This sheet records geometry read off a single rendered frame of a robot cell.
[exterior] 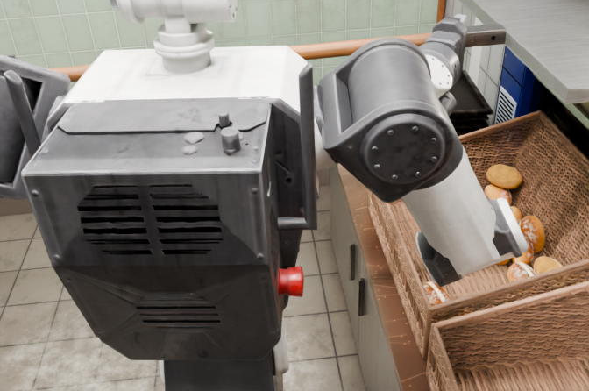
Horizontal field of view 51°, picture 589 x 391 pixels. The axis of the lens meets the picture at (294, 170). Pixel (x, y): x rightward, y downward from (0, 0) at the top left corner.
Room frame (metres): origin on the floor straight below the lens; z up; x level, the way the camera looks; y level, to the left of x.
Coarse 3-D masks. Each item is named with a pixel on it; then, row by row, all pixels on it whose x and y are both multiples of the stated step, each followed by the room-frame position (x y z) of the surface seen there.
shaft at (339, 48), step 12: (396, 36) 1.15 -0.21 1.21; (408, 36) 1.15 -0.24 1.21; (420, 36) 1.15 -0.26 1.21; (300, 48) 1.13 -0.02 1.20; (312, 48) 1.13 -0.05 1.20; (324, 48) 1.13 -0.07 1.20; (336, 48) 1.13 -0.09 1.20; (348, 48) 1.13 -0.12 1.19; (60, 72) 1.09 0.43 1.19; (72, 72) 1.09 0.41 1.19; (84, 72) 1.09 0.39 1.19
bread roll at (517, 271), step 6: (516, 264) 1.09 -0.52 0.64; (522, 264) 1.09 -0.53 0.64; (510, 270) 1.09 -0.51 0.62; (516, 270) 1.07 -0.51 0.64; (522, 270) 1.06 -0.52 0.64; (528, 270) 1.06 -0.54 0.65; (510, 276) 1.07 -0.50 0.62; (516, 276) 1.06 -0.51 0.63; (522, 276) 1.05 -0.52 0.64; (528, 276) 1.05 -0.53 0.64
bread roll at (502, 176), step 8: (496, 168) 1.41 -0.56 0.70; (504, 168) 1.41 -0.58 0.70; (512, 168) 1.40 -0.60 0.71; (488, 176) 1.41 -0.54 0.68; (496, 176) 1.39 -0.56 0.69; (504, 176) 1.38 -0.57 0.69; (512, 176) 1.37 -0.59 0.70; (520, 176) 1.37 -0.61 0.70; (496, 184) 1.38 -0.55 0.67; (504, 184) 1.37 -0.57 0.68; (512, 184) 1.36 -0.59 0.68; (520, 184) 1.36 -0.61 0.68
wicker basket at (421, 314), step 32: (512, 128) 1.45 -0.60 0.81; (544, 128) 1.40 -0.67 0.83; (512, 160) 1.45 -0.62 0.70; (544, 160) 1.34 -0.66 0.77; (576, 160) 1.24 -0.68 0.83; (512, 192) 1.40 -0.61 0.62; (544, 192) 1.28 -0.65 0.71; (576, 192) 1.18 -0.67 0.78; (384, 224) 1.25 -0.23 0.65; (416, 224) 1.32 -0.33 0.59; (544, 224) 1.22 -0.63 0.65; (576, 224) 1.13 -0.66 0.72; (416, 256) 1.19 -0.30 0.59; (544, 256) 1.16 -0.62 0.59; (576, 256) 1.08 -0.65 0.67; (416, 288) 0.94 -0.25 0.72; (448, 288) 1.07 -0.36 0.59; (480, 288) 1.07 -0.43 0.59; (512, 288) 0.89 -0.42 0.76; (544, 288) 0.90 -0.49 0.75; (416, 320) 0.94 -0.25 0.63
